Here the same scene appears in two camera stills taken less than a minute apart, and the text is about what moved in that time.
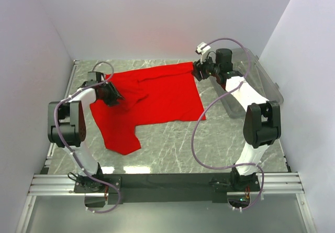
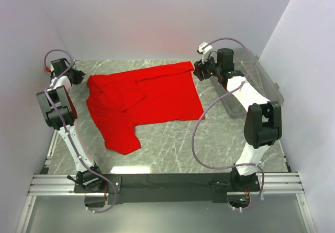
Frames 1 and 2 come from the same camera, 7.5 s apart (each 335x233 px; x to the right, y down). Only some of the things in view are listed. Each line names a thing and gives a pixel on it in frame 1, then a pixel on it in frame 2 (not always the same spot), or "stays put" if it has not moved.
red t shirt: [163, 94] stays put
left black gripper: [114, 95] -> [78, 78]
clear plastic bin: [247, 63] stays put
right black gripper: [198, 67] stays put
